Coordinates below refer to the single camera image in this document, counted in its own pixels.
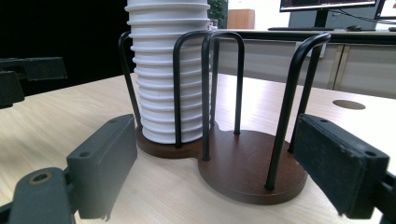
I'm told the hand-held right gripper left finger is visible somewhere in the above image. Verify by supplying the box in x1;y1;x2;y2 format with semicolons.
65;114;138;220

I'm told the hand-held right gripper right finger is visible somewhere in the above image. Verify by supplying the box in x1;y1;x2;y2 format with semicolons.
293;113;390;219

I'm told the black wire wooden cup rack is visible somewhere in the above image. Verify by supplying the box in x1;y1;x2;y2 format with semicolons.
118;30;332;206

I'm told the stack of white cups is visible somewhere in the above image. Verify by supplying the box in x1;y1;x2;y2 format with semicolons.
124;0;211;145

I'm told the grey office desk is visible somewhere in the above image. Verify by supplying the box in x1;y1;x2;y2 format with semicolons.
214;29;396;100

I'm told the black keyboard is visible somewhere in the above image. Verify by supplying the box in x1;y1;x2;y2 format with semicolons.
267;26;334;32

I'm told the large black computer monitor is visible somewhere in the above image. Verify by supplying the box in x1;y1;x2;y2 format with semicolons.
278;0;387;28

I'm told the small black computer monitor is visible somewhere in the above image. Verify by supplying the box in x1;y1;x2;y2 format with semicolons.
375;0;396;21

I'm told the wooden cabinet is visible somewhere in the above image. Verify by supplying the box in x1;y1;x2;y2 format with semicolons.
226;8;257;30

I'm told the green potted plant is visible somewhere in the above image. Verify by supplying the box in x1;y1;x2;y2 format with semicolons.
207;0;229;30

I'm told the brown round cable grommet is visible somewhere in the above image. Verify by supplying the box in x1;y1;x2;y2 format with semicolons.
332;99;367;111

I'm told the black cable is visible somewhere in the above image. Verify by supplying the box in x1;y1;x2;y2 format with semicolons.
328;8;396;26

